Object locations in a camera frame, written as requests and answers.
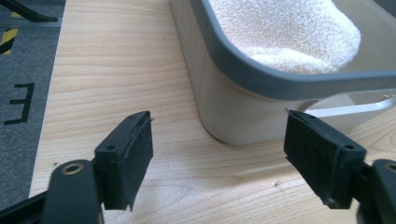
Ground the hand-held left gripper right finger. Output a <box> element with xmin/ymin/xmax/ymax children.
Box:
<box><xmin>283</xmin><ymin>108</ymin><xmax>368</xmax><ymax>210</ymax></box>

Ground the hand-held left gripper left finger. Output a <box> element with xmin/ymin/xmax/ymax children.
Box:
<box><xmin>93</xmin><ymin>110</ymin><xmax>154</xmax><ymax>212</ymax></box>

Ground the white basket with grey rim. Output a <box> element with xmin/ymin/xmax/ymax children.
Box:
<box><xmin>169</xmin><ymin>0</ymin><xmax>396</xmax><ymax>147</ymax></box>

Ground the white towel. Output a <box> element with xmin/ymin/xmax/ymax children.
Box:
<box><xmin>207</xmin><ymin>0</ymin><xmax>362</xmax><ymax>75</ymax></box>

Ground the yellow black striped floor tape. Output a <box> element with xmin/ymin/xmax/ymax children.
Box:
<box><xmin>0</xmin><ymin>11</ymin><xmax>22</xmax><ymax>56</ymax></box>

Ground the black metal stand leg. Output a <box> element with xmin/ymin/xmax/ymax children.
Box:
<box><xmin>0</xmin><ymin>0</ymin><xmax>60</xmax><ymax>23</ymax></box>

